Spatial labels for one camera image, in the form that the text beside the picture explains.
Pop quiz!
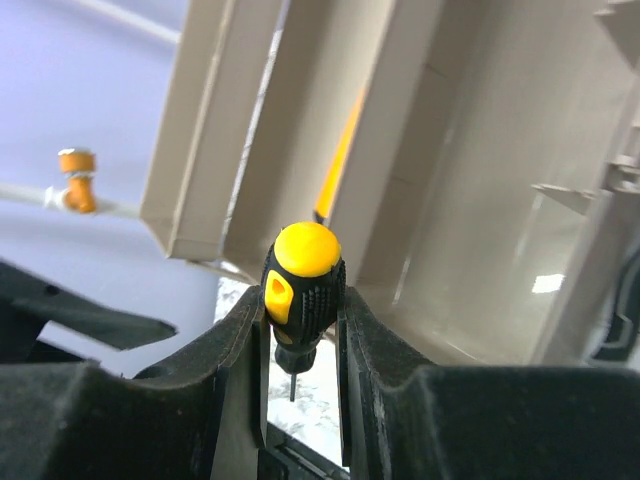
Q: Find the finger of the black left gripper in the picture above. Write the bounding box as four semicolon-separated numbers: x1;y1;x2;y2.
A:
1;261;177;363

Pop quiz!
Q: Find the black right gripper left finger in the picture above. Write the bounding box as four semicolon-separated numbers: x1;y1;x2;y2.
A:
1;287;269;479

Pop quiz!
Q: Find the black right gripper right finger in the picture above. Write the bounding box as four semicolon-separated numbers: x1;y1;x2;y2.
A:
336;288;639;479

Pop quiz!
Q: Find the black yellow large screwdriver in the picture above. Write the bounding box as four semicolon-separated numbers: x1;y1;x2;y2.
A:
261;221;346;401

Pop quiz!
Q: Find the yellow black utility knife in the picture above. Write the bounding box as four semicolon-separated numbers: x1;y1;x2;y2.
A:
313;89;366;224

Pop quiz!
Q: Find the beige toolbox with clear lid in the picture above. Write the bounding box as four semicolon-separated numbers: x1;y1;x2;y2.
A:
141;1;639;365

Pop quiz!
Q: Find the orange water tap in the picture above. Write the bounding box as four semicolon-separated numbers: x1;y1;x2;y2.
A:
58;148;98;214

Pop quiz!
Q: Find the white pvc pipe frame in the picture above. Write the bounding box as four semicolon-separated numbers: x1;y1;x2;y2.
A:
1;1;188;207

